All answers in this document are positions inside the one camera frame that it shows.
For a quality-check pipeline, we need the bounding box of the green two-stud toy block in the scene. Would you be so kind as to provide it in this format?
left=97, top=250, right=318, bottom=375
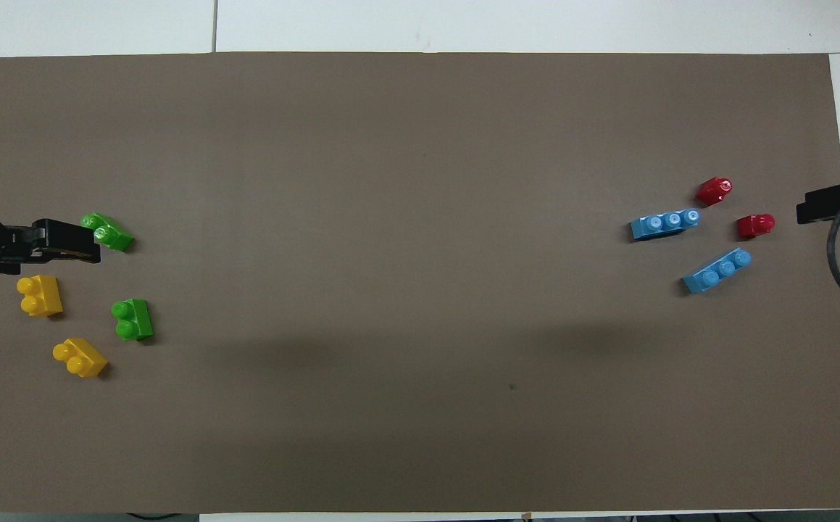
left=80, top=212, right=135, bottom=253
left=111, top=298, right=154, bottom=341

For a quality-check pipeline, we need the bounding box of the blue three-stud toy block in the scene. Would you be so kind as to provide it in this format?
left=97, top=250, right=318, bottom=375
left=682, top=248, right=752, bottom=294
left=631, top=209, right=701, bottom=241

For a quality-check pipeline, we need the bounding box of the yellow two-stud toy block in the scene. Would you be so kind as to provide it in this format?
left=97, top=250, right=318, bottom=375
left=17, top=275, right=64, bottom=318
left=52, top=338, right=109, bottom=378

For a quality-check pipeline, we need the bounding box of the red single-stud toy block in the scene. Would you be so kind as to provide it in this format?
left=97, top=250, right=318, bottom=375
left=736, top=213, right=776, bottom=239
left=696, top=176, right=733, bottom=207

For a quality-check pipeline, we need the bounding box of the brown table mat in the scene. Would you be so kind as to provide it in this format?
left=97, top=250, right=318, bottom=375
left=0, top=52, right=840, bottom=514

